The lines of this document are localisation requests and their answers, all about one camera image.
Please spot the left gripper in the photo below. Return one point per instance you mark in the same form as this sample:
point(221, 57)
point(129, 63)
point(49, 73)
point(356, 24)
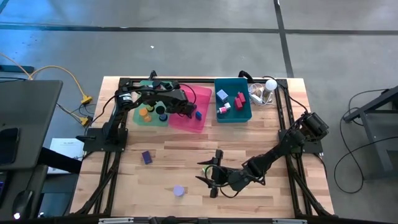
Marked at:
point(180, 104)

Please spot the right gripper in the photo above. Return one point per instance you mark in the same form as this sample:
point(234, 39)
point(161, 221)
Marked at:
point(231, 180)

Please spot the black hourglass with blue sand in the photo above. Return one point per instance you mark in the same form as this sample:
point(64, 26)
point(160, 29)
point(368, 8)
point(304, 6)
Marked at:
point(160, 109)

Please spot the blue digital display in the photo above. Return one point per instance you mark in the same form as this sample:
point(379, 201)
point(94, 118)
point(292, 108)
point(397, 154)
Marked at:
point(198, 115)

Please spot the pink plastic bin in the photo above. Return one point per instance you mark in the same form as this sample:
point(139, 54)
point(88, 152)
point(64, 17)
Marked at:
point(203, 99)

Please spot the black hourglass with yellow sand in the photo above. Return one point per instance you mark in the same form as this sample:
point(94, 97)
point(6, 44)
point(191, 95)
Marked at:
point(150, 108)

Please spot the lavender hourglass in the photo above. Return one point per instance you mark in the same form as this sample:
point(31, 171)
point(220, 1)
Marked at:
point(178, 190)

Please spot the orange hourglass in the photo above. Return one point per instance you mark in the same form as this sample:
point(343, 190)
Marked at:
point(143, 112)

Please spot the lavender charger cube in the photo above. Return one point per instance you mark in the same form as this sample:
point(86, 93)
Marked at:
point(222, 95)

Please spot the pink white charger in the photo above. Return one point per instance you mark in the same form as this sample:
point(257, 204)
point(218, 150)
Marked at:
point(222, 110)

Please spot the red wall charger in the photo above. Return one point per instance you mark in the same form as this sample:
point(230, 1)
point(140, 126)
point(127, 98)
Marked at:
point(241, 97)
point(238, 103)

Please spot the purple charger cube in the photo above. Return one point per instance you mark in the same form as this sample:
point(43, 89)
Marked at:
point(146, 157)

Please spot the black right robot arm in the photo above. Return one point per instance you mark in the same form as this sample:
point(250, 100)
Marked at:
point(280, 152)

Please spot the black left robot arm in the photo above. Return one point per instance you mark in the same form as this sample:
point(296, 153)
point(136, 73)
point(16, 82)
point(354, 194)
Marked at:
point(146, 96)

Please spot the black clamp knob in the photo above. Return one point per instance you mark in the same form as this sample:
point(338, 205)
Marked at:
point(153, 74)

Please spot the green plastic bin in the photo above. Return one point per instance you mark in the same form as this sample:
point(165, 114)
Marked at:
point(138, 121)

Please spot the teal plastic bin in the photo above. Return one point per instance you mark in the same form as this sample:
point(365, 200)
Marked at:
point(239, 116)

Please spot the white power adapter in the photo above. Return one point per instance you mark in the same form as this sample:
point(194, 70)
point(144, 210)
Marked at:
point(257, 98)

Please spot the white light bulb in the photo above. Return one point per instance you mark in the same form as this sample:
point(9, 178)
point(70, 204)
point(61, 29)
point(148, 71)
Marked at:
point(271, 84)

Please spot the white paper booklet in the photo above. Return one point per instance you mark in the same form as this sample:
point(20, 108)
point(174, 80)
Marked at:
point(66, 146)

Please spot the black desk beam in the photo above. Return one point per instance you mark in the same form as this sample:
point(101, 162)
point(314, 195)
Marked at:
point(62, 161)

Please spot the gray desk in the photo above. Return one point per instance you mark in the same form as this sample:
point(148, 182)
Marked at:
point(31, 109)

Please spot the dark blue bar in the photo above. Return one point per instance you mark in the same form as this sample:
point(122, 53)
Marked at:
point(15, 69)

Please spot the dark metal stand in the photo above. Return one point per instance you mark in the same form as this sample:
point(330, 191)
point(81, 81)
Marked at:
point(377, 137)

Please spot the black phone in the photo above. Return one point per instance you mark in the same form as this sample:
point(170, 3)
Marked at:
point(7, 146)

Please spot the black computer mouse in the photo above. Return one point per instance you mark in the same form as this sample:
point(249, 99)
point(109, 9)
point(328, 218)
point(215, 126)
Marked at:
point(23, 202)

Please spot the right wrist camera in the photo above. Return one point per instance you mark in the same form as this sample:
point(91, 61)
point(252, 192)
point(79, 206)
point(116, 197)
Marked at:
point(218, 175)

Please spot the silver bracket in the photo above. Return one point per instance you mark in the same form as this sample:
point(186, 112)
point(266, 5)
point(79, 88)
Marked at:
point(289, 221)
point(116, 220)

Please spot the black metal frame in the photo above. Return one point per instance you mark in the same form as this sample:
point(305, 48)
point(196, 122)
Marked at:
point(109, 186)

